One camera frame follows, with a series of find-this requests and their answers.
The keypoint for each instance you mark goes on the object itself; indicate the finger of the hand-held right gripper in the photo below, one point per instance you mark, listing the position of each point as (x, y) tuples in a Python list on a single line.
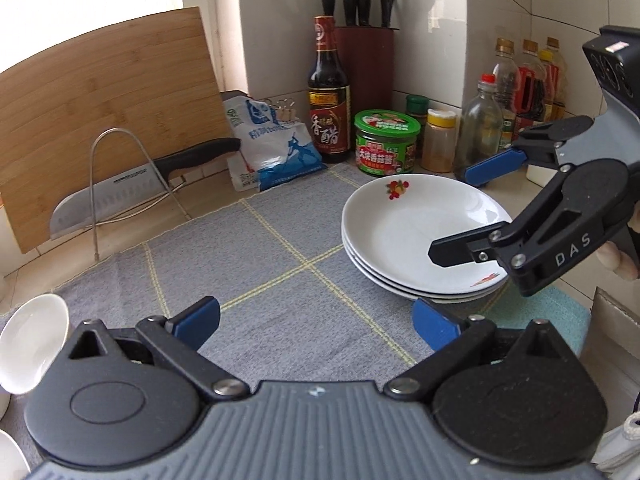
[(460, 250), (492, 166)]

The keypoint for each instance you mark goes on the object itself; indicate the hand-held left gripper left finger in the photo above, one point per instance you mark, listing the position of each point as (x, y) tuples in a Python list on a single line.
[(196, 321)]

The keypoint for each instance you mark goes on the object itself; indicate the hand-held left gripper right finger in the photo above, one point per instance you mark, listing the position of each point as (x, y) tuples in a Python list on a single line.
[(434, 322)]

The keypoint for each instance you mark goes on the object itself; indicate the white plate with fruit print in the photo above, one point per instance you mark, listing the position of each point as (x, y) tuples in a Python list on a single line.
[(370, 272), (372, 281), (400, 230)]

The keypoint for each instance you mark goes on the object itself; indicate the white ceramic bowl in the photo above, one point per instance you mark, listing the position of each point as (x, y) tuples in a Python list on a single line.
[(10, 455), (35, 340)]

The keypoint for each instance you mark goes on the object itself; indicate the person's right hand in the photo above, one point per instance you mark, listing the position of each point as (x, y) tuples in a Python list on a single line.
[(622, 262)]

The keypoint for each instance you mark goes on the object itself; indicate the glass bottle with red cap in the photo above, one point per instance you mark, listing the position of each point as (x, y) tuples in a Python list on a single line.
[(477, 130)]

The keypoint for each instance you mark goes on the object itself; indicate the small white box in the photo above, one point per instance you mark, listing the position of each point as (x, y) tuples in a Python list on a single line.
[(537, 176)]

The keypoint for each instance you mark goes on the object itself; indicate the yellow-lidded spice jar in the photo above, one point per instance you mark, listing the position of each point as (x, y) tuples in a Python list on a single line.
[(439, 145)]

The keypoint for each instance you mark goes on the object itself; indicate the grey and teal towel mat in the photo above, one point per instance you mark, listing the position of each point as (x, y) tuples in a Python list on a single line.
[(280, 290)]

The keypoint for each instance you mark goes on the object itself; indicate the clear bottle with dark liquid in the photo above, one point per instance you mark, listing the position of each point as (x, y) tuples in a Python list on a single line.
[(505, 75)]

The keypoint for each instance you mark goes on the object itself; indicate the green-lidded spice jar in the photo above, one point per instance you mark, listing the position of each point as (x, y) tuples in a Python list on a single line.
[(416, 105)]

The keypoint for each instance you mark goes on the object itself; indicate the green-lidded sauce jar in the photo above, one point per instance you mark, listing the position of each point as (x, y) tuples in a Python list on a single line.
[(385, 147)]

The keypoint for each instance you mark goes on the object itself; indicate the yellow oil bottle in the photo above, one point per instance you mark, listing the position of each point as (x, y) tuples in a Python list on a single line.
[(555, 75)]

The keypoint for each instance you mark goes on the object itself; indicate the dark red knife block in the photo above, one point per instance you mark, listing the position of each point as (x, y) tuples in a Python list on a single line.
[(367, 90)]

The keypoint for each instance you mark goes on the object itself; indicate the dark vinegar bottle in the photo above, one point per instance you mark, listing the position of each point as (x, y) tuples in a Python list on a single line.
[(327, 110)]

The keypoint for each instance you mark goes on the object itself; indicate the white and blue salt bag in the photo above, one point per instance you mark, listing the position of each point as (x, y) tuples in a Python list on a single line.
[(270, 150)]

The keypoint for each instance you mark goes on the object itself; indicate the metal binder clips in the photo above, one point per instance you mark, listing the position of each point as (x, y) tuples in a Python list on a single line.
[(282, 110)]

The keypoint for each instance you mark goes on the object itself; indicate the person's white clothing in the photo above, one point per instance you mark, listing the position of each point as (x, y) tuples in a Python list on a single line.
[(622, 445)]

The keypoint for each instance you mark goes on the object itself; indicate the bamboo cutting board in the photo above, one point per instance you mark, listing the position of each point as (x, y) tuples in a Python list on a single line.
[(100, 100)]

